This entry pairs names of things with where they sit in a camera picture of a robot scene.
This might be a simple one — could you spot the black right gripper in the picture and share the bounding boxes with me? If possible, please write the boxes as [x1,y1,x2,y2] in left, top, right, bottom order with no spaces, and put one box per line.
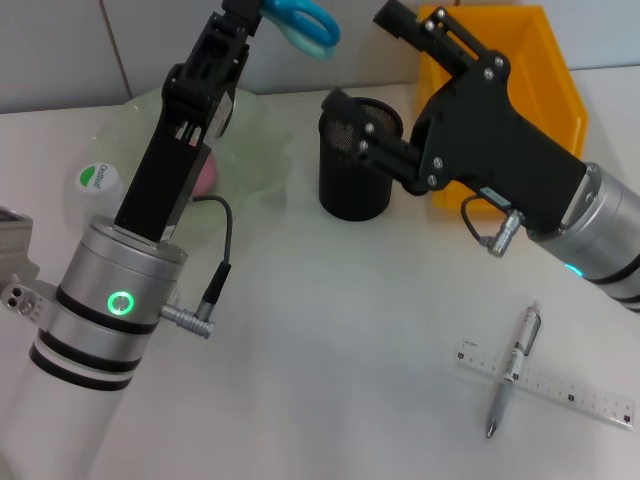
[320,0,586,235]

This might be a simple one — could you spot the green glass fruit plate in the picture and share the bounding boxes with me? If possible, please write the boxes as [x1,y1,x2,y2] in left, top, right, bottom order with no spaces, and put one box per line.
[89,87,296,236]

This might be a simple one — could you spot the clear plastic ruler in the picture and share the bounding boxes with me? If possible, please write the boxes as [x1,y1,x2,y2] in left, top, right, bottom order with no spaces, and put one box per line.
[453,338,636,432]

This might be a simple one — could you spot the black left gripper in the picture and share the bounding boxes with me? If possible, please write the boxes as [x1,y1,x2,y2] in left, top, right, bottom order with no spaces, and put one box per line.
[113,12,251,245]

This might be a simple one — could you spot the clear green-label plastic bottle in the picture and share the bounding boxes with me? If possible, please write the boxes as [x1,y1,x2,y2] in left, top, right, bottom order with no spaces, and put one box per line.
[63,160,132,236]

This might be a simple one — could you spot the pink toy peach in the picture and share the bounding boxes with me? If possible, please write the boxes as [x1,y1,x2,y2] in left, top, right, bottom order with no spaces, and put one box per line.
[192,154,220,196]

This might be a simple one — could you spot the black mesh pen holder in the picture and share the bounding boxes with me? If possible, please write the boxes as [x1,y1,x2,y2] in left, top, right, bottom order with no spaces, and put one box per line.
[317,97,404,222]

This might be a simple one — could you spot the blue capped scissors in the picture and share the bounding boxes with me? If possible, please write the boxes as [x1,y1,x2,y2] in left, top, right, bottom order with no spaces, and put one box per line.
[257,0,342,62]

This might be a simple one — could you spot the yellow plastic bin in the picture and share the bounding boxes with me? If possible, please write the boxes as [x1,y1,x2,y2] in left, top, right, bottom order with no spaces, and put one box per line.
[417,4,590,210]

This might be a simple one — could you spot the grey white ballpoint pen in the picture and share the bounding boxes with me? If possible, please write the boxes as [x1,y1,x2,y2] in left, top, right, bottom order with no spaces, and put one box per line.
[484,300,544,440]

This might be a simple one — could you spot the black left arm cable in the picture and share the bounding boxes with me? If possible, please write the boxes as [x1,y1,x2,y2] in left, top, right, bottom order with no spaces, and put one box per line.
[159,194,236,341]

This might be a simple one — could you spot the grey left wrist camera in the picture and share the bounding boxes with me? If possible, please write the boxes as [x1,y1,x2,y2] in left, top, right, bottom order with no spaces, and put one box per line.
[0,207,34,281]

